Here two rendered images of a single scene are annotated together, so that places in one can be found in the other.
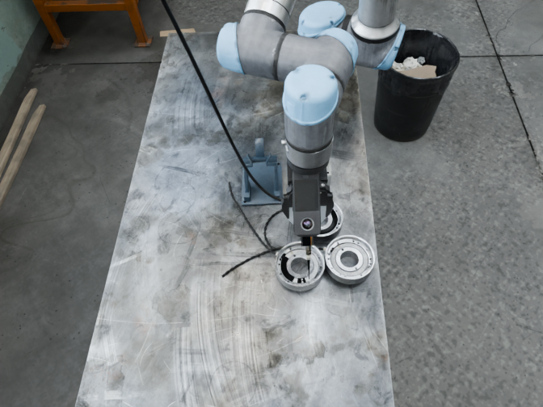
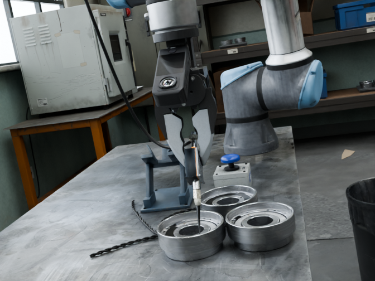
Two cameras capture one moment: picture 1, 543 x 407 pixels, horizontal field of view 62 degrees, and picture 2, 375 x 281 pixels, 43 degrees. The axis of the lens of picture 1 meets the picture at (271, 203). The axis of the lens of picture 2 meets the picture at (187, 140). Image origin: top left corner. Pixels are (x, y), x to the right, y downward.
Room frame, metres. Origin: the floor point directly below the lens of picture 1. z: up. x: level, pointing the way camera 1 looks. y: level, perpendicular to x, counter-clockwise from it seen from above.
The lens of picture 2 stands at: (-0.26, -0.15, 1.11)
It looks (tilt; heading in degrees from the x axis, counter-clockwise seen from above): 12 degrees down; 7
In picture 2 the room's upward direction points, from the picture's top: 9 degrees counter-clockwise
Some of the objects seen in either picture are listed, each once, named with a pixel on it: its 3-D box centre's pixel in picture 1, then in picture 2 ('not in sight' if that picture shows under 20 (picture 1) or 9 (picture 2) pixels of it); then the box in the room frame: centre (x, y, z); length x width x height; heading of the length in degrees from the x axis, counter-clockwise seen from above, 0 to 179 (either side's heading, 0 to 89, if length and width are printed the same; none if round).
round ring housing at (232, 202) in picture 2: (319, 220); (228, 206); (0.53, -0.11, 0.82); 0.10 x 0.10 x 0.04
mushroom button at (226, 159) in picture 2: not in sight; (231, 166); (0.68, -0.12, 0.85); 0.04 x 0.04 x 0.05
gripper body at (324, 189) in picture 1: (307, 172); (182, 69); (0.48, -0.07, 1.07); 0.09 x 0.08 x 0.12; 177
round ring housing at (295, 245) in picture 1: (300, 267); (192, 235); (0.42, -0.05, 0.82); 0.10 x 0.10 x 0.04
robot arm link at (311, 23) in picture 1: (323, 33); (245, 88); (1.01, -0.17, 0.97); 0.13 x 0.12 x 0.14; 66
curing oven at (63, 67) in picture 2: not in sight; (83, 59); (2.93, 0.85, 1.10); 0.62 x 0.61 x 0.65; 174
